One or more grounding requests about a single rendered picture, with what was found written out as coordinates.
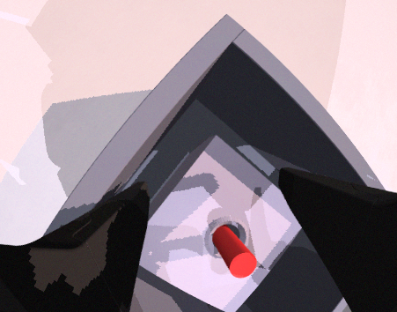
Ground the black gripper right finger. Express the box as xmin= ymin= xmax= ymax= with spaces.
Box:
xmin=278 ymin=167 xmax=397 ymax=312

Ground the red peg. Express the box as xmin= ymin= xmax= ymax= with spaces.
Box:
xmin=212 ymin=224 xmax=257 ymax=279

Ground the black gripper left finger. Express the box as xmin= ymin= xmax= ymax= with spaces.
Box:
xmin=0 ymin=181 xmax=150 ymax=312

